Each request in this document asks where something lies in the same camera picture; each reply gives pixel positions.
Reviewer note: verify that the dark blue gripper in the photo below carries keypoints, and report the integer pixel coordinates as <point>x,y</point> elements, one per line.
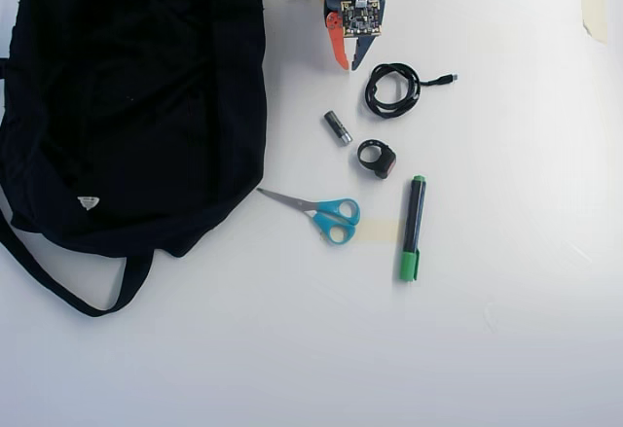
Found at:
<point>340,48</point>

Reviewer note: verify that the black fabric bag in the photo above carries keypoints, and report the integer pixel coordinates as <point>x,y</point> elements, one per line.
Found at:
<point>121,106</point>

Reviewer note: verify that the black AA battery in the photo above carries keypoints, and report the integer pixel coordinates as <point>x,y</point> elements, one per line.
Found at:
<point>337,128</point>

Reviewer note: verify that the beige tape strip under scissors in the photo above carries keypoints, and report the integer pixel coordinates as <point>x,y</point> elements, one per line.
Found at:
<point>379,230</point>

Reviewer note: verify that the green and black marker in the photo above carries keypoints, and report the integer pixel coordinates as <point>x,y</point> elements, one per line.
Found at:
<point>413,223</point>

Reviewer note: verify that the large beige tape piece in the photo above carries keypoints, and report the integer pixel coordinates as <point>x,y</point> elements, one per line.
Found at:
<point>596,9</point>

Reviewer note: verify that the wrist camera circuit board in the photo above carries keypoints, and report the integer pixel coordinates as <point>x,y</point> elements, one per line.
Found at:
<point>362,18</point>

